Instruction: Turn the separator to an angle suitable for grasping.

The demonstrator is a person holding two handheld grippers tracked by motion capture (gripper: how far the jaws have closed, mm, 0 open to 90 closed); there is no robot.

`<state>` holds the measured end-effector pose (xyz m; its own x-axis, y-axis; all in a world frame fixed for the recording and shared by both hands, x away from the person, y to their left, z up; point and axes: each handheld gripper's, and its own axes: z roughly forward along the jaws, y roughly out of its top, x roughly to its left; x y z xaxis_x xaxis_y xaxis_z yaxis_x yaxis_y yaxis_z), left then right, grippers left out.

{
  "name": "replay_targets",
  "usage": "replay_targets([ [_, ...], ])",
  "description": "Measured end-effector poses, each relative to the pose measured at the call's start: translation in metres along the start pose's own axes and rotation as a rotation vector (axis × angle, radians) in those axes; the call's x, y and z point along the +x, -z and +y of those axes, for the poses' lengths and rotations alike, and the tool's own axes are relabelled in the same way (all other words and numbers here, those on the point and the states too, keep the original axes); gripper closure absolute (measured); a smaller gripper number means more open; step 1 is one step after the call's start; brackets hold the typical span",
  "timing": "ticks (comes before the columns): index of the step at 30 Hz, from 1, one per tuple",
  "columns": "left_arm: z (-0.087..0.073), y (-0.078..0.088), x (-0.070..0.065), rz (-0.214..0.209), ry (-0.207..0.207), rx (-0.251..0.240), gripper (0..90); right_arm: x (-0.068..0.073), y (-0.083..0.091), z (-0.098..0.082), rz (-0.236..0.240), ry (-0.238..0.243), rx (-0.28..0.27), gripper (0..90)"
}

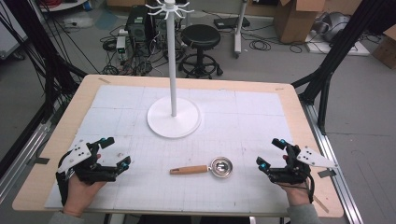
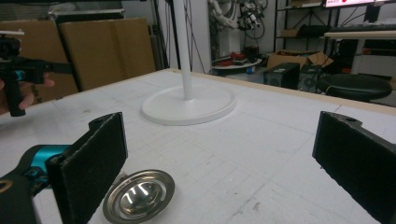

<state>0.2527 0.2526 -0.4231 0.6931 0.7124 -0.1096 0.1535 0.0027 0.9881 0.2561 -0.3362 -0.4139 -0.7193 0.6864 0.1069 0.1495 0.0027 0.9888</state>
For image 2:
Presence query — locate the large plain cardboard box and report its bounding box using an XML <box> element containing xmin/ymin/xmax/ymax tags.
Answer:
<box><xmin>59</xmin><ymin>17</ymin><xmax>157</xmax><ymax>91</ymax></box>

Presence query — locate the steel strainer with wooden handle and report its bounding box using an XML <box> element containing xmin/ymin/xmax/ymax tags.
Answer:
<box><xmin>102</xmin><ymin>169</ymin><xmax>176</xmax><ymax>224</ymax></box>

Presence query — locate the black metal frame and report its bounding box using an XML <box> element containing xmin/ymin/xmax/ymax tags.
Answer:
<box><xmin>151</xmin><ymin>0</ymin><xmax>182</xmax><ymax>71</ymax></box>

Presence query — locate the black round stool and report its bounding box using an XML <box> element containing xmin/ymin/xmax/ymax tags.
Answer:
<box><xmin>317</xmin><ymin>73</ymin><xmax>393</xmax><ymax>103</ymax></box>

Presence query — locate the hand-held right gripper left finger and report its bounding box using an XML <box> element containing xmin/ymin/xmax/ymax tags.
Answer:
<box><xmin>46</xmin><ymin>111</ymin><xmax>129</xmax><ymax>224</ymax></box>

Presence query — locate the monitor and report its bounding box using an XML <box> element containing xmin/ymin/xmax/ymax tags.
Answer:
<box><xmin>322</xmin><ymin>0</ymin><xmax>396</xmax><ymax>9</ymax></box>

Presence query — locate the black bag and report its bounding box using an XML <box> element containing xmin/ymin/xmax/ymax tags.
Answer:
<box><xmin>298</xmin><ymin>24</ymin><xmax>325</xmax><ymax>38</ymax></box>

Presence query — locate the black keyboard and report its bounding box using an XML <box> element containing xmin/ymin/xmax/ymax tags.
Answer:
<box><xmin>329</xmin><ymin>23</ymin><xmax>396</xmax><ymax>33</ymax></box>

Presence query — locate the round white platform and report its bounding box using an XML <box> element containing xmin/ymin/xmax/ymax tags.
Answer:
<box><xmin>212</xmin><ymin>58</ymin><xmax>263</xmax><ymax>71</ymax></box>

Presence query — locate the large printed cardboard box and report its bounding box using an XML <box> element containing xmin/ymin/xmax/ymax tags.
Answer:
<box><xmin>0</xmin><ymin>20</ymin><xmax>79</xmax><ymax>107</ymax></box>

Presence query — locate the white stand with round base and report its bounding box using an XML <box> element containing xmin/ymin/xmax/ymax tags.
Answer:
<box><xmin>141</xmin><ymin>0</ymin><xmax>238</xmax><ymax>127</ymax></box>

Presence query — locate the open cardboard box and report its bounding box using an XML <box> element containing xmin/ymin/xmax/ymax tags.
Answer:
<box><xmin>266</xmin><ymin>49</ymin><xmax>334</xmax><ymax>71</ymax></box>

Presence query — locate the black shelf rack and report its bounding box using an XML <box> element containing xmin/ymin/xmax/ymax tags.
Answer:
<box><xmin>274</xmin><ymin>0</ymin><xmax>332</xmax><ymax>54</ymax></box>

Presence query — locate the white desk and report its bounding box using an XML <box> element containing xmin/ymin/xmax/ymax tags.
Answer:
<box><xmin>323</xmin><ymin>30</ymin><xmax>396</xmax><ymax>77</ymax></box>

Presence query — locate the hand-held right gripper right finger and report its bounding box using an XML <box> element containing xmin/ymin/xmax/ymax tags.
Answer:
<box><xmin>312</xmin><ymin>110</ymin><xmax>396</xmax><ymax>224</ymax></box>

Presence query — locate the white robot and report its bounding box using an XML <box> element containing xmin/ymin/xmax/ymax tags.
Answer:
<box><xmin>207</xmin><ymin>0</ymin><xmax>266</xmax><ymax>58</ymax></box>

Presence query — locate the small cardboard box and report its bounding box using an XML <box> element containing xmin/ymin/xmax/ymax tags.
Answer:
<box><xmin>280</xmin><ymin>28</ymin><xmax>301</xmax><ymax>38</ymax></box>

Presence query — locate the black computer tower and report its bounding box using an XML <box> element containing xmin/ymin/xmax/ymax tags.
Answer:
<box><xmin>263</xmin><ymin>62</ymin><xmax>301</xmax><ymax>91</ymax></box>
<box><xmin>298</xmin><ymin>63</ymin><xmax>324</xmax><ymax>93</ymax></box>

